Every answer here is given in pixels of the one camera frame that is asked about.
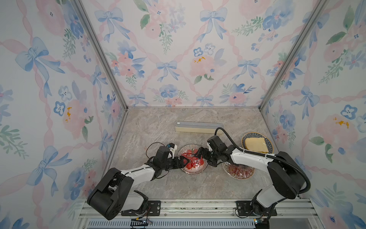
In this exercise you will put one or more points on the aluminium corner post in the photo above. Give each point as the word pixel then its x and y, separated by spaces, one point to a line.
pixel 295 49
pixel 80 10

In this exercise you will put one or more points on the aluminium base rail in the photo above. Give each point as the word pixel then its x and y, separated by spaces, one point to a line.
pixel 207 214

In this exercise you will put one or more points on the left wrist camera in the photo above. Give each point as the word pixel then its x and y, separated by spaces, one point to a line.
pixel 173 148

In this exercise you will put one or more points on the patterned fruit plate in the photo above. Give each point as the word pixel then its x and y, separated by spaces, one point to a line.
pixel 238 171

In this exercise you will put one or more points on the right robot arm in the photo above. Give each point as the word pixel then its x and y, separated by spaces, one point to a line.
pixel 288 180

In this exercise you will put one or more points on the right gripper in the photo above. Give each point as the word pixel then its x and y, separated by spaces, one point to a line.
pixel 203 155

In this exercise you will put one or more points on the left aluminium corner post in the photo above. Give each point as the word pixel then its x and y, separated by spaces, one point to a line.
pixel 80 10

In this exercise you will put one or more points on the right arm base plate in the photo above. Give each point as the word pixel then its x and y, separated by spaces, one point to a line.
pixel 246 208

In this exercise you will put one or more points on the red strawberries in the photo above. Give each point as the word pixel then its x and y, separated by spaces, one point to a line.
pixel 194 162

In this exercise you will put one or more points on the red grapes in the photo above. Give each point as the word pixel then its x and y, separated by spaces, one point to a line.
pixel 240 171

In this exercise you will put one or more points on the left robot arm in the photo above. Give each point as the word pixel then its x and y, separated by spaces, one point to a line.
pixel 114 193

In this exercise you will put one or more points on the plastic wrap dispenser box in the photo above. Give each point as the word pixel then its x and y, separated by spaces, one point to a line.
pixel 197 127

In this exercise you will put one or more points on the bread slices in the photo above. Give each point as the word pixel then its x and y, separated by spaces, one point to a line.
pixel 256 144

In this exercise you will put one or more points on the blue yellow-rimmed plate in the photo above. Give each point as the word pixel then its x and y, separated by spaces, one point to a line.
pixel 257 142

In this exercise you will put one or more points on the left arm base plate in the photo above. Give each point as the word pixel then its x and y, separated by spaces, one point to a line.
pixel 150 208

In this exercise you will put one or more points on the right aluminium corner post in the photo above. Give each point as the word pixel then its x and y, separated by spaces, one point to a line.
pixel 295 49

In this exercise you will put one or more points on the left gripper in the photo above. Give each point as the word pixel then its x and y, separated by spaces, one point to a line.
pixel 177 161

